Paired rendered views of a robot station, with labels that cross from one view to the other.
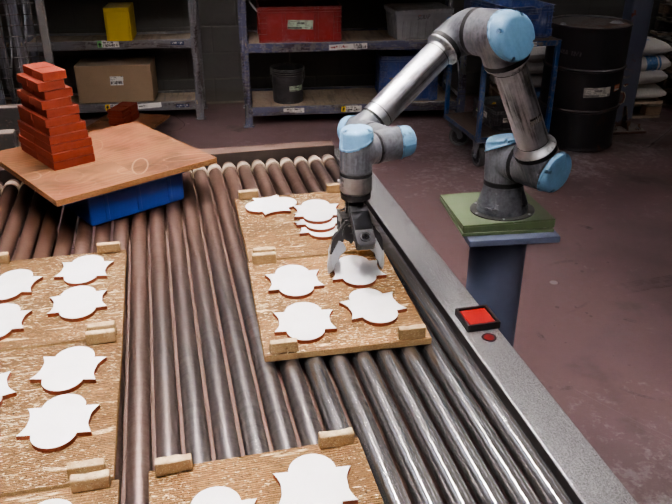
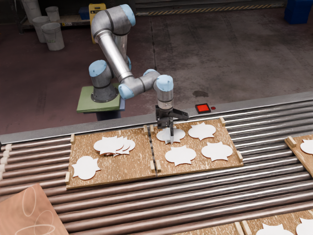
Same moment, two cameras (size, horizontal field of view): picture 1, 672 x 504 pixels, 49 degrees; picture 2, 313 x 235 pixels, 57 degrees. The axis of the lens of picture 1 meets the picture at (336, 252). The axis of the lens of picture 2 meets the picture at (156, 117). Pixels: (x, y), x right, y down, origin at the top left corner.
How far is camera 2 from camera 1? 1.87 m
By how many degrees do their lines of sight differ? 69
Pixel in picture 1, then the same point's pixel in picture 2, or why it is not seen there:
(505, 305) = not seen: hidden behind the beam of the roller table
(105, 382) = (279, 221)
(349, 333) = (221, 139)
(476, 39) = (122, 23)
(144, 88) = not seen: outside the picture
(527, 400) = (248, 105)
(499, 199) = (111, 89)
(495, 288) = not seen: hidden behind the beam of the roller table
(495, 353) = (223, 107)
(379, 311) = (207, 129)
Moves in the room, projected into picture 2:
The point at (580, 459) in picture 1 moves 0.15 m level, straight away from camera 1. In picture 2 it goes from (272, 100) to (248, 94)
